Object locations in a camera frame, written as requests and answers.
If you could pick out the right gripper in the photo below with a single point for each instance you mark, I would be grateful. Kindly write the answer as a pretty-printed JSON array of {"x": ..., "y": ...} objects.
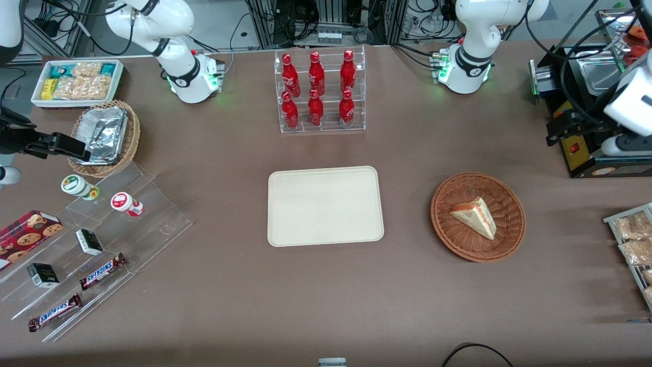
[{"x": 11, "y": 136}]

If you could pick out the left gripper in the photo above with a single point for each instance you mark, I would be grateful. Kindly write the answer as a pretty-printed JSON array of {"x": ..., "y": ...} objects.
[{"x": 582, "y": 119}]

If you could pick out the triangular sandwich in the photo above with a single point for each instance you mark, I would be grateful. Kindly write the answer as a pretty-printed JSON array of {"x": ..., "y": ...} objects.
[{"x": 476, "y": 219}]

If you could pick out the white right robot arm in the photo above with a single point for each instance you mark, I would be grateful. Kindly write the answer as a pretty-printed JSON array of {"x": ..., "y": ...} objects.
[{"x": 188, "y": 76}]

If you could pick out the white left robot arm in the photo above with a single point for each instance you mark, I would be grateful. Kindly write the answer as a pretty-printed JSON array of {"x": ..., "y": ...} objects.
[{"x": 466, "y": 56}]

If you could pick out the tan wicker basket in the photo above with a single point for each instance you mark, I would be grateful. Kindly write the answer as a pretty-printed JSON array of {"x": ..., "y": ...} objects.
[{"x": 133, "y": 137}]

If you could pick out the brown round wicker basket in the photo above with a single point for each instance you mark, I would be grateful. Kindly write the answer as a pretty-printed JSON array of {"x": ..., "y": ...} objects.
[{"x": 458, "y": 239}]

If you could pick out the tray of packaged snacks right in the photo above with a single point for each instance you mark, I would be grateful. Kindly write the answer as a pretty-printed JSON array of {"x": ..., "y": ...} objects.
[{"x": 631, "y": 275}]

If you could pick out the beige plastic tray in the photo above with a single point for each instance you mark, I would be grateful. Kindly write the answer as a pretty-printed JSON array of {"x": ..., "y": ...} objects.
[{"x": 305, "y": 219}]

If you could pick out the black hot food warmer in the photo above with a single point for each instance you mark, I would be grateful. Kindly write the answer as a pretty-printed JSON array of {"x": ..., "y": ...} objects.
[{"x": 580, "y": 163}]

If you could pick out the green lid yogurt cup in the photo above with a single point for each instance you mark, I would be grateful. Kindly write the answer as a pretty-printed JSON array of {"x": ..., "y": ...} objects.
[{"x": 74, "y": 184}]

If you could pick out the white rectangular snack bin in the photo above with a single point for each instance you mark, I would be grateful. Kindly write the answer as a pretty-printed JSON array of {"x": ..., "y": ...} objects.
[{"x": 76, "y": 104}]

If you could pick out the aluminium foil container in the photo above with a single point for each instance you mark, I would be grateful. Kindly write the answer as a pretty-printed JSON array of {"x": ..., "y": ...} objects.
[{"x": 102, "y": 132}]

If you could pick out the silver metal side box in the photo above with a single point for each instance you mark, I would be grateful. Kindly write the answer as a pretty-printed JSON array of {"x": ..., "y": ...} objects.
[{"x": 541, "y": 79}]

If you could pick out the yellow snack packet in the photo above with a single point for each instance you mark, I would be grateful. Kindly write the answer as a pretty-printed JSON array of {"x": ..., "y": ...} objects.
[{"x": 49, "y": 88}]

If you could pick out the stainless steel pan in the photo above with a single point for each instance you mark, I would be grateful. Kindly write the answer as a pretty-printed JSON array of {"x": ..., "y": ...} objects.
[{"x": 598, "y": 76}]

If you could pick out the clear bag of crackers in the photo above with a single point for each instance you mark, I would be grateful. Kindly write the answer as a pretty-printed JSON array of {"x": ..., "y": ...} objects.
[
  {"x": 84, "y": 88},
  {"x": 86, "y": 70}
]

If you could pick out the teal snack packet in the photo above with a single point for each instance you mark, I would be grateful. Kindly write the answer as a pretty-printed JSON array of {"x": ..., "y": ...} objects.
[
  {"x": 61, "y": 70},
  {"x": 108, "y": 69}
]

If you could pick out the red lid yogurt cup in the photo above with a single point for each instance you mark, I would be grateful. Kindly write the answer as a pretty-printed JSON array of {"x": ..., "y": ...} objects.
[{"x": 121, "y": 201}]

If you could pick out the red cookie box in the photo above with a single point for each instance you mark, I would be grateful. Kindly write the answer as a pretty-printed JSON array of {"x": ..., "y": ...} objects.
[{"x": 25, "y": 234}]

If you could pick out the small black carton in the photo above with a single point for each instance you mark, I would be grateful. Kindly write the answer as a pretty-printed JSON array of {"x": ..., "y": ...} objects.
[
  {"x": 89, "y": 242},
  {"x": 43, "y": 275}
]

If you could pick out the clear bag of fried snack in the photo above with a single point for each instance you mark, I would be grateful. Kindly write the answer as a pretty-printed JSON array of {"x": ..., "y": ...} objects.
[
  {"x": 636, "y": 252},
  {"x": 649, "y": 295},
  {"x": 648, "y": 276},
  {"x": 634, "y": 227}
]

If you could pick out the clear acrylic stepped stand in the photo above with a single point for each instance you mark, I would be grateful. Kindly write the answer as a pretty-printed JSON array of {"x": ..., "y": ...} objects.
[{"x": 153, "y": 224}]

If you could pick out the Snickers chocolate bar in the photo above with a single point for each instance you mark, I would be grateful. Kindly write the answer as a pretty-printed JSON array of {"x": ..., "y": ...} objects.
[
  {"x": 102, "y": 271},
  {"x": 55, "y": 312}
]

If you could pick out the red cola bottle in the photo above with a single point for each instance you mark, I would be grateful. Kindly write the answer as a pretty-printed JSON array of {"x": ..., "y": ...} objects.
[
  {"x": 316, "y": 76},
  {"x": 316, "y": 109},
  {"x": 347, "y": 109},
  {"x": 348, "y": 74},
  {"x": 290, "y": 114},
  {"x": 290, "y": 76}
]

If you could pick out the clear acrylic bottle rack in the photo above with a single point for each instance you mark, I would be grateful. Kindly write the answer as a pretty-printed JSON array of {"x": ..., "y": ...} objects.
[{"x": 331, "y": 128}]

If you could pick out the white power strip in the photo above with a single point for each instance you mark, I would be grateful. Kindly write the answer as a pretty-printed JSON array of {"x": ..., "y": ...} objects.
[{"x": 330, "y": 36}]

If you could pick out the grey metal object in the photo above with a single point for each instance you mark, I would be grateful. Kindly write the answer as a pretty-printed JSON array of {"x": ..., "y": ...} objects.
[{"x": 332, "y": 363}]

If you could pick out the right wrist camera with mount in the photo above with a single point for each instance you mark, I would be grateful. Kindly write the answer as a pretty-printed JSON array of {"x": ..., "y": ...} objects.
[{"x": 9, "y": 176}]

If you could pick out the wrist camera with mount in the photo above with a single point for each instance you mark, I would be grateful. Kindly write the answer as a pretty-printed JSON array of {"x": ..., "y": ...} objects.
[
  {"x": 9, "y": 176},
  {"x": 619, "y": 147}
]

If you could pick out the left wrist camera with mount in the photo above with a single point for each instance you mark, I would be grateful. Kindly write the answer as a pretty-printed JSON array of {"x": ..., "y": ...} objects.
[{"x": 619, "y": 147}]

